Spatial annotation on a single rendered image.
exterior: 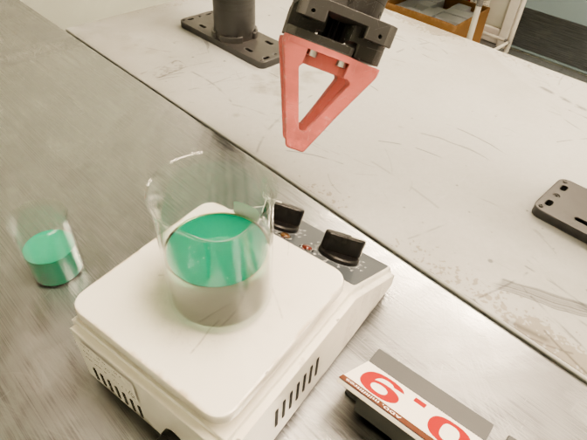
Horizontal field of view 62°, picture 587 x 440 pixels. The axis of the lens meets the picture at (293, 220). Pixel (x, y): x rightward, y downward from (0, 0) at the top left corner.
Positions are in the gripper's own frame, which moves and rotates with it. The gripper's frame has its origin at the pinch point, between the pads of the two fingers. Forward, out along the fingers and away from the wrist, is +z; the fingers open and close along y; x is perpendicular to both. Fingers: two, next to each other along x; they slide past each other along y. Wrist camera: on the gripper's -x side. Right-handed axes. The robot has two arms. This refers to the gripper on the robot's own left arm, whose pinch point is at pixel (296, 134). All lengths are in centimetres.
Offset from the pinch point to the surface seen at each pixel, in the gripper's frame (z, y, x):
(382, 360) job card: 12.3, 8.0, 10.5
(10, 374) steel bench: 21.0, 7.9, -14.1
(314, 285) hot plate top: 6.7, 11.0, 2.7
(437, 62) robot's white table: -11.6, -38.0, 21.2
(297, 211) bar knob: 5.5, 1.1, 2.0
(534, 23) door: -68, -256, 141
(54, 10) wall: 7, -130, -66
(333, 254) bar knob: 6.7, 4.9, 4.9
